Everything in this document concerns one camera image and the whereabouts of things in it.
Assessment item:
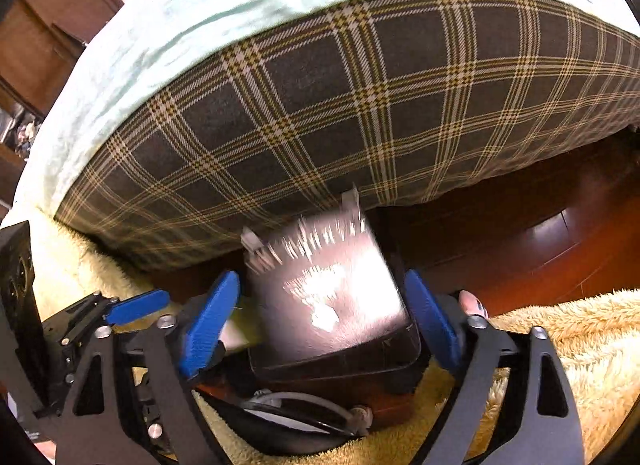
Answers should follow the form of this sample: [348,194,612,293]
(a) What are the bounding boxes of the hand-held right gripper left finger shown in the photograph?
[55,270,242,465]

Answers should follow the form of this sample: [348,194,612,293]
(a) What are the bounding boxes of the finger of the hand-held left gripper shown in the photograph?
[42,289,172,361]
[125,345,173,451]

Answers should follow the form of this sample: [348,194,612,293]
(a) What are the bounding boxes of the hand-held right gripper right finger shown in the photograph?
[403,270,586,465]

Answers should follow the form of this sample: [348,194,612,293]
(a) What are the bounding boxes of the silver foil bag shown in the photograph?
[240,184,412,351]

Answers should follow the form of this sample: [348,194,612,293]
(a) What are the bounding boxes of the person's left forearm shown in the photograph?
[29,437,59,464]

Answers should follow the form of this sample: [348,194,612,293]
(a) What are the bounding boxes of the person's toe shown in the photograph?
[458,290,487,320]

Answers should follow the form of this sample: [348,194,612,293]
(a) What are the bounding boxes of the black curved object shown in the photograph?
[210,395,362,457]

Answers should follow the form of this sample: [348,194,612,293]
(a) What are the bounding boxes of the yellow fluffy rug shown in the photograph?
[0,210,640,465]

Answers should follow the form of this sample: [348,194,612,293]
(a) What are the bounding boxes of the shelf clutter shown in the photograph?
[0,105,45,162]

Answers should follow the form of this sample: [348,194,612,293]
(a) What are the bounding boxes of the wooden cabinet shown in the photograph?
[0,0,126,216]

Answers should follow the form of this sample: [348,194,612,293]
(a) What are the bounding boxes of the light green bed sheet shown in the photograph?
[12,0,640,218]

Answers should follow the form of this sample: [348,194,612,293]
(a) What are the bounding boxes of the white cable with plug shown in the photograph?
[252,389,372,437]

